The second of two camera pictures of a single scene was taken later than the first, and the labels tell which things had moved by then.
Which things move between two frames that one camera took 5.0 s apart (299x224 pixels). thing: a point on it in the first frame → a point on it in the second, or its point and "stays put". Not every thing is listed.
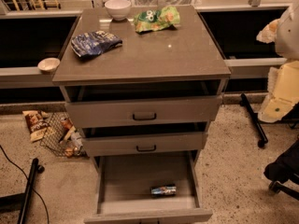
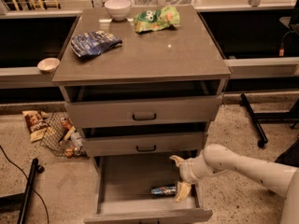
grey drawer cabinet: (144, 91) stays put
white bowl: (118, 8) stays put
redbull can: (163, 189) stays put
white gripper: (288, 35) → (187, 170)
